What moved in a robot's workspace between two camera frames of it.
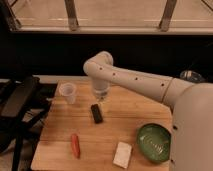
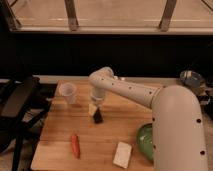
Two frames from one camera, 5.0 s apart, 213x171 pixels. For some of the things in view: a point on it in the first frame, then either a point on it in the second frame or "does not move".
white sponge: (122, 154) does not move
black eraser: (96, 113) does not move
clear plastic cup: (67, 90) does not move
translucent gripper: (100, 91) to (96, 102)
